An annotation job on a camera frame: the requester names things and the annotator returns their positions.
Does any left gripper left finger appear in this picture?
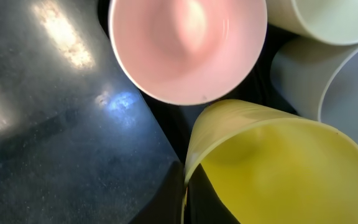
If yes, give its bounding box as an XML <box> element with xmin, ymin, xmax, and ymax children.
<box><xmin>129</xmin><ymin>160</ymin><xmax>186</xmax><ymax>224</ymax></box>

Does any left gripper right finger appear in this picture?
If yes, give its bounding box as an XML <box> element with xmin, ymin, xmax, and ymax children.
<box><xmin>186</xmin><ymin>163</ymin><xmax>241</xmax><ymax>224</ymax></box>

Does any yellow cup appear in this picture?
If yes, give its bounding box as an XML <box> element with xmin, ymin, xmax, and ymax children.
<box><xmin>180</xmin><ymin>98</ymin><xmax>358</xmax><ymax>224</ymax></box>

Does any pink cup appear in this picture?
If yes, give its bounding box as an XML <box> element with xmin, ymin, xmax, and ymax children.
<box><xmin>108</xmin><ymin>0</ymin><xmax>269</xmax><ymax>106</ymax></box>

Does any grey cup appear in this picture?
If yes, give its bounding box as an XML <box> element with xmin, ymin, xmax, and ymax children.
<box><xmin>269</xmin><ymin>36</ymin><xmax>358</xmax><ymax>147</ymax></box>

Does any white cup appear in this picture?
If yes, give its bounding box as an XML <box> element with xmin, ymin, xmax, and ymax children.
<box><xmin>265</xmin><ymin>0</ymin><xmax>358</xmax><ymax>47</ymax></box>

